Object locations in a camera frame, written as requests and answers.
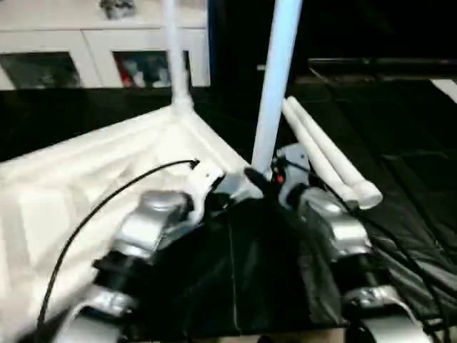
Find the white plastic table leg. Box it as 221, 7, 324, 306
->
288, 95, 383, 211
281, 98, 360, 208
249, 0, 304, 179
162, 0, 196, 115

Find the white plastic table top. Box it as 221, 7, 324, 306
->
0, 99, 267, 340

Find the black work mat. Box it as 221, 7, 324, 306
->
0, 80, 457, 335

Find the dark blue black cabinet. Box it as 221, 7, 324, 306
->
206, 0, 311, 87

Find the red white package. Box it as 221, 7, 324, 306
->
120, 60, 135, 86

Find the black television screen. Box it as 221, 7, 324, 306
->
306, 0, 457, 76

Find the white board strip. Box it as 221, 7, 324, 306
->
430, 79, 457, 105

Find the black grey bundle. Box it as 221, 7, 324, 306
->
99, 0, 137, 19

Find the white glass-door cabinet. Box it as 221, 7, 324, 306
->
0, 0, 211, 90

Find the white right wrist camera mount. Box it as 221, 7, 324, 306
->
276, 142, 312, 209

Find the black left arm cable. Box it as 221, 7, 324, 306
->
35, 159, 201, 329

